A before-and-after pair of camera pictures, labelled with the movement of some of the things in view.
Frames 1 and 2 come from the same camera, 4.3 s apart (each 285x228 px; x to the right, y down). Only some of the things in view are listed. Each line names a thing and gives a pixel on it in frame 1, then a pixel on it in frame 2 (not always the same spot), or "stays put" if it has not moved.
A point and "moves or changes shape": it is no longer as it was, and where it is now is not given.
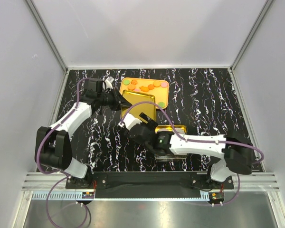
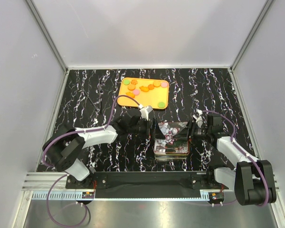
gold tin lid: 140,103 moves or changes shape
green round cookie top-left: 126,82 stays put
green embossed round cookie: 161,104 stays put
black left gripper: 119,101 → 155,132
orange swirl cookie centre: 151,87 stays put
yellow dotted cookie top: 156,83 stays put
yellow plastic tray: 160,88 stays put
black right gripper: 150,125 → 190,128
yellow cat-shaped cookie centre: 144,89 stays put
